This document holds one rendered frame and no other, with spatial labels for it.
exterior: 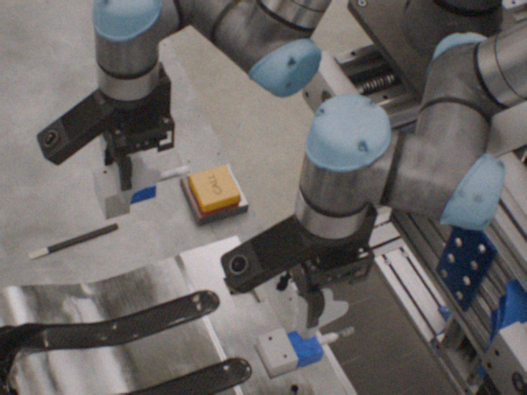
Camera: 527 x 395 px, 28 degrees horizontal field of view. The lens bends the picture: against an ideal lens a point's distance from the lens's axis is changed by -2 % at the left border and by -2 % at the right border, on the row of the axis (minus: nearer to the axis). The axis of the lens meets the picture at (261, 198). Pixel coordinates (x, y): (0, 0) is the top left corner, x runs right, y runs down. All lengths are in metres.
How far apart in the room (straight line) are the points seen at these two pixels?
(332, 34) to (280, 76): 1.84
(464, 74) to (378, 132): 0.13
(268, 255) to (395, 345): 1.09
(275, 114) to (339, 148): 1.79
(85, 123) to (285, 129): 1.48
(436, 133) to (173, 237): 0.63
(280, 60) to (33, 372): 0.49
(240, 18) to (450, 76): 0.25
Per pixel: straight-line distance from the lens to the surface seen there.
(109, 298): 1.43
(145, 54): 1.22
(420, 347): 2.22
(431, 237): 1.68
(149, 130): 1.33
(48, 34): 1.84
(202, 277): 1.44
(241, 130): 2.74
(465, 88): 1.09
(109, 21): 1.18
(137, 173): 1.39
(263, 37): 1.17
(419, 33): 1.52
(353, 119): 1.01
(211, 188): 1.59
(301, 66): 1.17
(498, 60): 1.07
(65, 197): 1.62
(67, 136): 1.32
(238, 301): 1.46
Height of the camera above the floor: 2.13
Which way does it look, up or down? 54 degrees down
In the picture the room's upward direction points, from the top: 9 degrees clockwise
